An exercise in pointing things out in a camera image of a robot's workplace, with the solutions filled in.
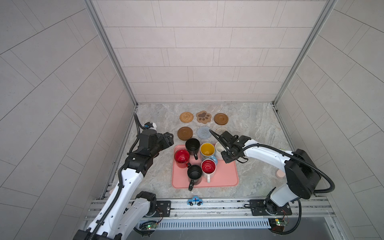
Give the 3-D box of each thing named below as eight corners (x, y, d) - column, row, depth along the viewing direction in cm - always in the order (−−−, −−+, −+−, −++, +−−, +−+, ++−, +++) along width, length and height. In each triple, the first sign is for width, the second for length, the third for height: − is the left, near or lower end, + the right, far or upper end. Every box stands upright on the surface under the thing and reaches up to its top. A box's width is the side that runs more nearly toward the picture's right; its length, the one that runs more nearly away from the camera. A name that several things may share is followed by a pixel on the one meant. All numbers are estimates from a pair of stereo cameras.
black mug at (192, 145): (184, 160, 89) (183, 152, 82) (187, 144, 96) (186, 137, 88) (197, 162, 88) (197, 155, 81) (199, 146, 95) (200, 138, 87)
